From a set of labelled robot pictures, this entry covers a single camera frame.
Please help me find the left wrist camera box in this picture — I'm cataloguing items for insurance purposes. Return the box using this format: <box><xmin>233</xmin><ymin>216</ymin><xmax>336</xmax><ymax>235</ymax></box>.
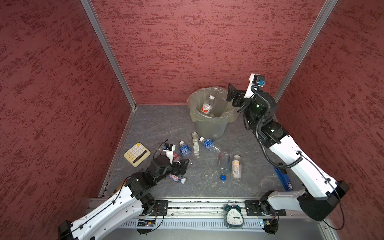
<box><xmin>163</xmin><ymin>143</ymin><xmax>176</xmax><ymax>165</ymax></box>

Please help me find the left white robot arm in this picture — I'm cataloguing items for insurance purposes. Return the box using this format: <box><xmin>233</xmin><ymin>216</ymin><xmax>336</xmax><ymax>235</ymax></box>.
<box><xmin>58</xmin><ymin>155</ymin><xmax>190</xmax><ymax>240</ymax></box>

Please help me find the right circuit board with cables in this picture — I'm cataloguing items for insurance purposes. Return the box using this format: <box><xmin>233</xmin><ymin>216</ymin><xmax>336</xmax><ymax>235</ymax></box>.
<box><xmin>263</xmin><ymin>218</ymin><xmax>279</xmax><ymax>235</ymax></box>

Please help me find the blue box cutter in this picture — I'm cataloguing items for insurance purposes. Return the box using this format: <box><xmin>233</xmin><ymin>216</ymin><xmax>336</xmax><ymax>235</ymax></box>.
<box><xmin>274</xmin><ymin>167</ymin><xmax>293</xmax><ymax>192</ymax></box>

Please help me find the red white label water bottle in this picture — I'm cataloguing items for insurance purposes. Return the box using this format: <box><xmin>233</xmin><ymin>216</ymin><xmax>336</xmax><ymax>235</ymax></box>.
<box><xmin>201</xmin><ymin>95</ymin><xmax>215</xmax><ymax>115</ymax></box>

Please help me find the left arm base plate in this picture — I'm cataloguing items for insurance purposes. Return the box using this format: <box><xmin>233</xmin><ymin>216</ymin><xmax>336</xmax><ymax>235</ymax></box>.
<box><xmin>143</xmin><ymin>200</ymin><xmax>169</xmax><ymax>216</ymax></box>

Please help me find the clear bottle blue cap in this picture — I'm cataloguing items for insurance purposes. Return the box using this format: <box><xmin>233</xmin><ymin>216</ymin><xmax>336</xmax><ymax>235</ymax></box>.
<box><xmin>219</xmin><ymin>151</ymin><xmax>230</xmax><ymax>182</ymax></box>

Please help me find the green label square bottle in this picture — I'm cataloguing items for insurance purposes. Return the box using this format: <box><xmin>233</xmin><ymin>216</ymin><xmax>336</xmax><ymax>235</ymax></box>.
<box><xmin>192</xmin><ymin>132</ymin><xmax>201</xmax><ymax>157</ymax></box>

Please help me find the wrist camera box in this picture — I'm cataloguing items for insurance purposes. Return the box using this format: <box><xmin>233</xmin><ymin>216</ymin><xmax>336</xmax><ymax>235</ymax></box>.
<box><xmin>244</xmin><ymin>74</ymin><xmax>266</xmax><ymax>99</ymax></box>
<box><xmin>163</xmin><ymin>143</ymin><xmax>176</xmax><ymax>165</ymax></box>

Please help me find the striped brown cylinder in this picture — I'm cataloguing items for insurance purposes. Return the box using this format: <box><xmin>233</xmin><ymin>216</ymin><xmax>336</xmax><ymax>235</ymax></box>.
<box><xmin>113</xmin><ymin>181</ymin><xmax>126</xmax><ymax>195</ymax></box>

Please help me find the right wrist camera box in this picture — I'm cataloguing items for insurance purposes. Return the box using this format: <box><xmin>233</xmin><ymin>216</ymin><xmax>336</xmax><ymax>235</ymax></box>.
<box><xmin>244</xmin><ymin>74</ymin><xmax>266</xmax><ymax>99</ymax></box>

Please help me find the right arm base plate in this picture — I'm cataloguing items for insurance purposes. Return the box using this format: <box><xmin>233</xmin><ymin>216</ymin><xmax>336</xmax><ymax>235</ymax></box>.
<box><xmin>245</xmin><ymin>200</ymin><xmax>287</xmax><ymax>217</ymax></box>

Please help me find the beige calculator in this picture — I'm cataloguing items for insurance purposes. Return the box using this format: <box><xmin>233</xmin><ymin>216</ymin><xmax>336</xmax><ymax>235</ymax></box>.
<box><xmin>124</xmin><ymin>143</ymin><xmax>151</xmax><ymax>167</ymax></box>

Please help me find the blue label bottle upper left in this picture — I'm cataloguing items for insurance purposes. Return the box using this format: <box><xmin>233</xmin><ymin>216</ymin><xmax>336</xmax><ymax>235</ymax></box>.
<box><xmin>179</xmin><ymin>141</ymin><xmax>192</xmax><ymax>159</ymax></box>

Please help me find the left circuit board with cables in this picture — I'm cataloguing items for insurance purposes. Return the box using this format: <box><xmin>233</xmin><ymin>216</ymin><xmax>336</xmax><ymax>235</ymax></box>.
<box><xmin>136</xmin><ymin>207</ymin><xmax>165</xmax><ymax>236</ymax></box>

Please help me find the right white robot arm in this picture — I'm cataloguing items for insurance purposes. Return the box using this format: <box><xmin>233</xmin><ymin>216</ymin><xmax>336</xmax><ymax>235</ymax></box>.
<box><xmin>227</xmin><ymin>84</ymin><xmax>349</xmax><ymax>222</ymax></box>

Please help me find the Pocari blue label bottle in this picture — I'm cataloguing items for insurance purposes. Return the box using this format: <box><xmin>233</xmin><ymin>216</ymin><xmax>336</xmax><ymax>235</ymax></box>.
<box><xmin>200</xmin><ymin>137</ymin><xmax>222</xmax><ymax>154</ymax></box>

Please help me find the yellow label white bottle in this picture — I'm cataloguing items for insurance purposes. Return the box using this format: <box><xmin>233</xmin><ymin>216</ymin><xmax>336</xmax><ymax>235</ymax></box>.
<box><xmin>232</xmin><ymin>155</ymin><xmax>242</xmax><ymax>179</ymax></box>

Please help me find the purple label clear bottle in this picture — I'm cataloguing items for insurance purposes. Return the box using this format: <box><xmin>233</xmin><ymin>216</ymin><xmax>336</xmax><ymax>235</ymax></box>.
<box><xmin>169</xmin><ymin>174</ymin><xmax>187</xmax><ymax>184</ymax></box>

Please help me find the aluminium front rail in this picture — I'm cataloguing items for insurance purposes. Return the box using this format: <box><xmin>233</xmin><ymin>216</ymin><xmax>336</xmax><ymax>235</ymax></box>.
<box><xmin>85</xmin><ymin>197</ymin><xmax>331</xmax><ymax>220</ymax></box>

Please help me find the green alarm clock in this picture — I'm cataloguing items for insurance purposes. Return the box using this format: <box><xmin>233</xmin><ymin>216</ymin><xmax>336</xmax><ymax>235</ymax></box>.
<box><xmin>224</xmin><ymin>203</ymin><xmax>245</xmax><ymax>229</ymax></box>

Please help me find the translucent green bin liner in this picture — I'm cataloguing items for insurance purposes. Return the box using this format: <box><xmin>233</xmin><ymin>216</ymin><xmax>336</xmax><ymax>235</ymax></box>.
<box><xmin>187</xmin><ymin>87</ymin><xmax>239</xmax><ymax>123</ymax></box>

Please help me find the circuit board with cables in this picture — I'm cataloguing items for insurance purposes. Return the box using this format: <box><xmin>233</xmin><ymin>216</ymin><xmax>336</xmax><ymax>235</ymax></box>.
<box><xmin>136</xmin><ymin>207</ymin><xmax>165</xmax><ymax>236</ymax></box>
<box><xmin>263</xmin><ymin>218</ymin><xmax>279</xmax><ymax>235</ymax></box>

